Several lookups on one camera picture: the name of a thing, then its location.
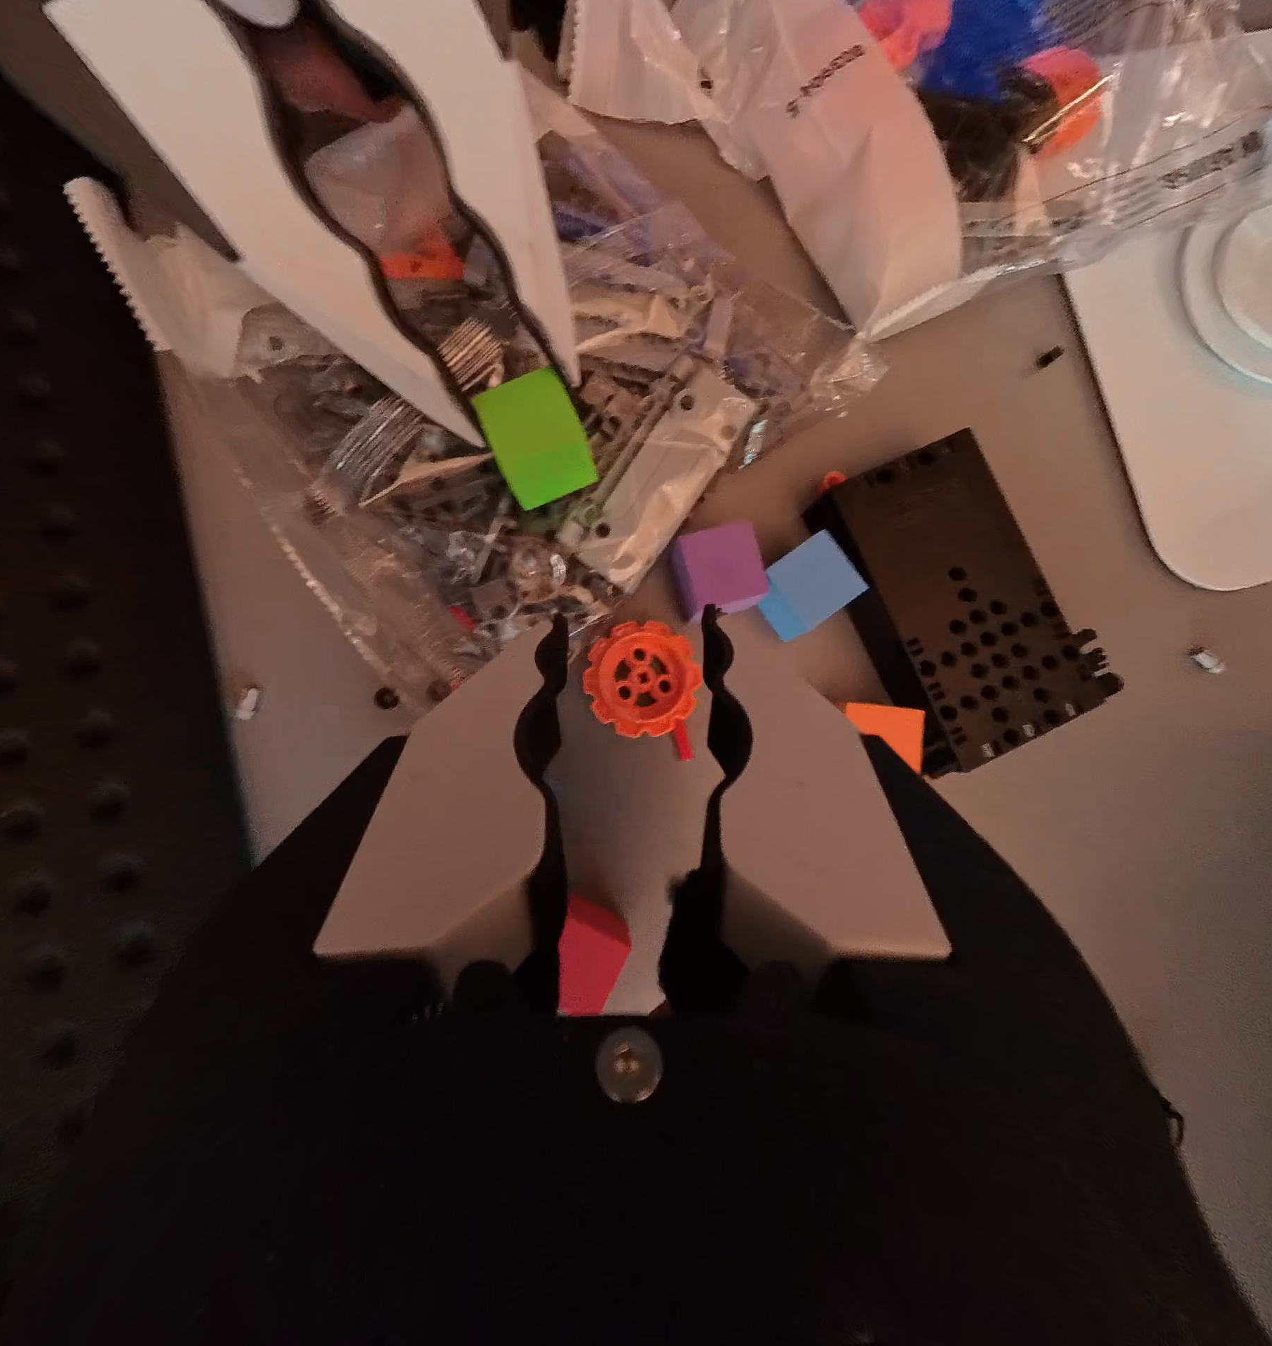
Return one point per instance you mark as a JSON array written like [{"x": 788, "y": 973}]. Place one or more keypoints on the black studded baseplate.
[{"x": 68, "y": 738}]

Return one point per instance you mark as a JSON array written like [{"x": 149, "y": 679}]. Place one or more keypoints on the clear bag of grey beams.
[{"x": 658, "y": 401}]

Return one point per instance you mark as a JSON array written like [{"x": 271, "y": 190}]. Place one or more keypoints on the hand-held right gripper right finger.
[{"x": 836, "y": 843}]

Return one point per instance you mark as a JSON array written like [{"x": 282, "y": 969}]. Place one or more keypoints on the grey short pin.
[{"x": 247, "y": 695}]

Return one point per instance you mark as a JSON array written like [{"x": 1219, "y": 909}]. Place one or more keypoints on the grey desk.
[{"x": 1162, "y": 843}]

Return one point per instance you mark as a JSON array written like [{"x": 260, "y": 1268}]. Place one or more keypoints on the light blue foam cube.
[{"x": 814, "y": 585}]

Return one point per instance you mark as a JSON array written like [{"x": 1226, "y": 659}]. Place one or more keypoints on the white book stand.
[{"x": 1225, "y": 464}]

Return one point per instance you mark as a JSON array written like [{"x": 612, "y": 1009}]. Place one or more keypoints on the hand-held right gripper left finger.
[{"x": 436, "y": 843}]

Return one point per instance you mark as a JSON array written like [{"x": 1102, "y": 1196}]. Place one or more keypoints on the white label wheels bag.
[{"x": 867, "y": 149}]

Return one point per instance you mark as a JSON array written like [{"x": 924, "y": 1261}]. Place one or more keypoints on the red foam cube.
[{"x": 594, "y": 959}]

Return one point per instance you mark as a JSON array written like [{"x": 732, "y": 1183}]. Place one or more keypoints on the orange foam cube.
[{"x": 885, "y": 733}]

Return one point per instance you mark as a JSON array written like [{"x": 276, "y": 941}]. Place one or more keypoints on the green foam cube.
[{"x": 534, "y": 439}]

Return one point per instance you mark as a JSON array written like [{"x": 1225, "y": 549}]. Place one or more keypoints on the clear empty plastic bag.
[{"x": 1225, "y": 212}]

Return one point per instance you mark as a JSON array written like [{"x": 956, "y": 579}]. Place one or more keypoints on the purple foam cube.
[{"x": 716, "y": 569}]

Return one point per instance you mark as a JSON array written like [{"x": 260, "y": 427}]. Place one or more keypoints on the orange plastic gear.
[{"x": 640, "y": 679}]

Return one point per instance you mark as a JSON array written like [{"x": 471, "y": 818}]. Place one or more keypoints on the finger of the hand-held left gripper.
[
  {"x": 235, "y": 169},
  {"x": 489, "y": 149}
]

